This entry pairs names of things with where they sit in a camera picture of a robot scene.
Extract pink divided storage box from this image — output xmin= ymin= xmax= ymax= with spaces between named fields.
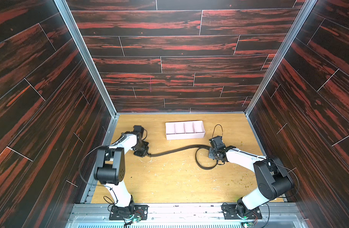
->
xmin=165 ymin=121 xmax=206 ymax=140

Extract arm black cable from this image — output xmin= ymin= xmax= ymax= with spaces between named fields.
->
xmin=212 ymin=123 xmax=224 ymax=139
xmin=78 ymin=129 xmax=148 ymax=186

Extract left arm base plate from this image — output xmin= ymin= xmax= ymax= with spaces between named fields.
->
xmin=109 ymin=204 xmax=149 ymax=222

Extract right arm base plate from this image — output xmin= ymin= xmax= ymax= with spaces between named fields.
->
xmin=221 ymin=203 xmax=262 ymax=220

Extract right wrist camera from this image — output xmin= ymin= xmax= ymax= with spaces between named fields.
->
xmin=209 ymin=135 xmax=226 ymax=150

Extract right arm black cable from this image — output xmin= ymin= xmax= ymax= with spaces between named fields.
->
xmin=212 ymin=123 xmax=224 ymax=139

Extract black leather belt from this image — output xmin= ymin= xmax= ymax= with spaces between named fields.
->
xmin=147 ymin=144 xmax=218 ymax=170

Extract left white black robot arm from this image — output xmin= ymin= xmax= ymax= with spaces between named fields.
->
xmin=93 ymin=125 xmax=149 ymax=208

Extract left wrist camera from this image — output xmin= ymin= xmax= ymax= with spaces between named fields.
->
xmin=133 ymin=125 xmax=145 ymax=136

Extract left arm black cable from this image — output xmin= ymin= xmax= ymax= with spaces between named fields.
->
xmin=78 ymin=129 xmax=148 ymax=186

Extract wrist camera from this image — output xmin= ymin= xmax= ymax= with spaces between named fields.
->
xmin=133 ymin=125 xmax=145 ymax=136
xmin=209 ymin=135 xmax=226 ymax=150

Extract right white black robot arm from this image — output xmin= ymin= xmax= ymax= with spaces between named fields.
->
xmin=209 ymin=146 xmax=295 ymax=217

